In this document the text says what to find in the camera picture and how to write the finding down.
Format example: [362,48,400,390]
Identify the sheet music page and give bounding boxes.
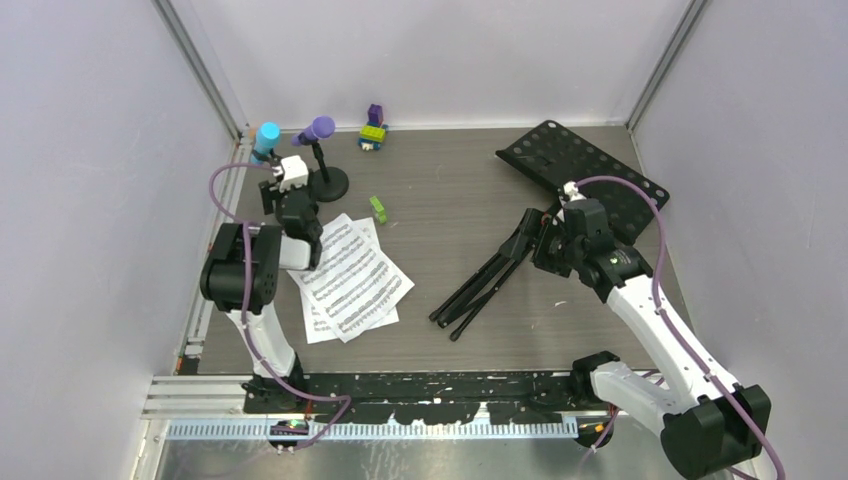
[300,218,400,344]
[288,214,414,342]

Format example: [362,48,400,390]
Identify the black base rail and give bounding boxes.
[241,370,613,425]

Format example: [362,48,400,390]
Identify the black music stand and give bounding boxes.
[429,120,670,341]

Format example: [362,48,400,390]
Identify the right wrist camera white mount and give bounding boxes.
[557,181,587,206]

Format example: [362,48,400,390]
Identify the purple toy microphone on stand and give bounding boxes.
[290,115,350,203]

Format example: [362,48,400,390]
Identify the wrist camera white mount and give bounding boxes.
[271,155,311,193]
[557,181,587,206]

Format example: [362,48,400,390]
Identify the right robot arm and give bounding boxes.
[533,198,771,479]

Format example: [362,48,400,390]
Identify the blue toy microphone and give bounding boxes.
[250,122,281,165]

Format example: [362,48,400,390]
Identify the black microphone stand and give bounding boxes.
[254,150,313,227]

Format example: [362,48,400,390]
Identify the green toy block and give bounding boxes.
[369,196,388,225]

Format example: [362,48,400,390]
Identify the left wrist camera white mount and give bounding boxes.
[271,155,311,193]

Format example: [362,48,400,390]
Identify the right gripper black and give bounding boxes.
[500,208,585,279]

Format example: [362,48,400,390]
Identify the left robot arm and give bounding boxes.
[199,181,323,414]

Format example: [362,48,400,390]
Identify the colourful toy block behind stand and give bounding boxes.
[358,104,388,151]

